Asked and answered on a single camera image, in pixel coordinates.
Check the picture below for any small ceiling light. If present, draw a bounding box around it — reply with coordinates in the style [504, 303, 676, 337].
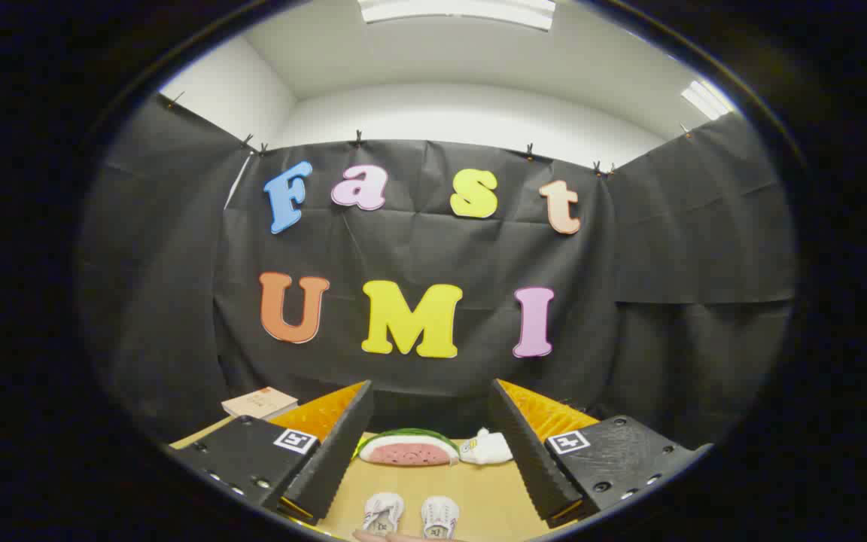
[680, 80, 735, 121]

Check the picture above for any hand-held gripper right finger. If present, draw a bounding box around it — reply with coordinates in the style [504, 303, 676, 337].
[488, 378, 713, 528]

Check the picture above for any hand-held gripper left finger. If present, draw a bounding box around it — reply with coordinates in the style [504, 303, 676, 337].
[169, 380, 376, 526]

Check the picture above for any white canvas shoe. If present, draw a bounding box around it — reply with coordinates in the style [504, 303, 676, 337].
[363, 492, 405, 535]
[421, 495, 461, 540]

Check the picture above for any white duck plush toy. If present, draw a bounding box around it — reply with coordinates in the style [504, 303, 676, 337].
[459, 428, 514, 465]

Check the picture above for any long ceiling light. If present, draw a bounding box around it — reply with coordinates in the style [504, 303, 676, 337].
[358, 0, 556, 32]

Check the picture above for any watermelon slice plush toy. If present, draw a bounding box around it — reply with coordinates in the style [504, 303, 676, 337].
[357, 428, 461, 467]

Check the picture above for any beige book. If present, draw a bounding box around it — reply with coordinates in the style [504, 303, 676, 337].
[221, 387, 300, 420]

